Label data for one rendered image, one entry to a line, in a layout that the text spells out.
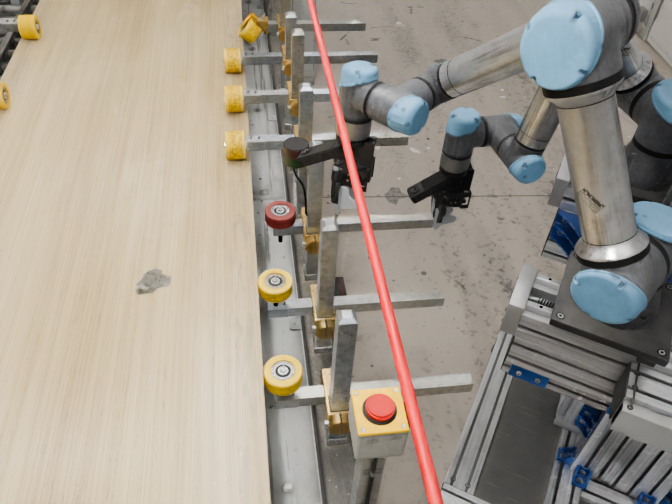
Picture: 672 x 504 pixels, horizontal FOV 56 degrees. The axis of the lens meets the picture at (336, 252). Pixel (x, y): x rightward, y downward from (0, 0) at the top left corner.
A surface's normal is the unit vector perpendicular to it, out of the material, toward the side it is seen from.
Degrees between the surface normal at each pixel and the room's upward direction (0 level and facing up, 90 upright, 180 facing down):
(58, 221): 0
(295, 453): 0
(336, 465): 0
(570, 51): 83
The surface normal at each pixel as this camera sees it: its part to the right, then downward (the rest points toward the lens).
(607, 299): -0.62, 0.60
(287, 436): 0.05, -0.72
